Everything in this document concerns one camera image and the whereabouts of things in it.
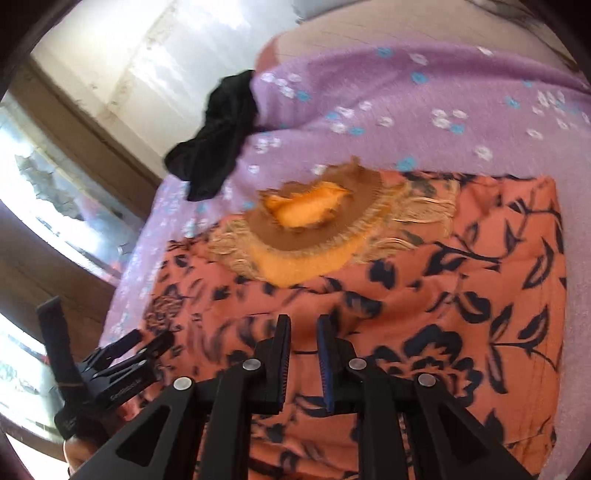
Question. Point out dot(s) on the stained glass wooden door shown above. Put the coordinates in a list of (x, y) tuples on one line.
[(73, 202)]

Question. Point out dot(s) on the black crumpled garment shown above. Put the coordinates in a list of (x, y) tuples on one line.
[(206, 160)]

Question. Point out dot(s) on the grey pillow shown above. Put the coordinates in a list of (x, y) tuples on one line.
[(310, 9)]

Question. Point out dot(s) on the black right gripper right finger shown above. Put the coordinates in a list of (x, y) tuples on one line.
[(407, 428)]

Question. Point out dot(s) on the pink mattress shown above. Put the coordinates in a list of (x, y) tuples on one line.
[(454, 46)]

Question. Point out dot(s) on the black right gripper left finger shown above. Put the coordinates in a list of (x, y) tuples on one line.
[(200, 430)]

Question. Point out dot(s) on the purple floral bed sheet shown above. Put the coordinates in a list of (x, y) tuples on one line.
[(430, 131)]

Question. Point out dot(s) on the orange black floral garment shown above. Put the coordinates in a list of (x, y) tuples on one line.
[(459, 276)]

